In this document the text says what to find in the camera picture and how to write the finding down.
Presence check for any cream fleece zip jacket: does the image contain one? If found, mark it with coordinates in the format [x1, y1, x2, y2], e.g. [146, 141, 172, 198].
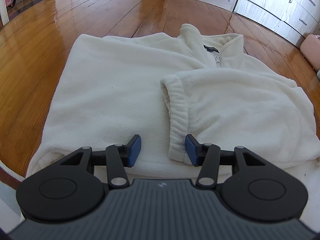
[27, 24, 319, 231]

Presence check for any checked red grey rug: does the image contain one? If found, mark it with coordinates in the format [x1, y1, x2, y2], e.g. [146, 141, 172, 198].
[0, 161, 25, 233]

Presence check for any pink bag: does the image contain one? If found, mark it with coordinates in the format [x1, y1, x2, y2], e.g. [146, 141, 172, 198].
[300, 34, 320, 71]

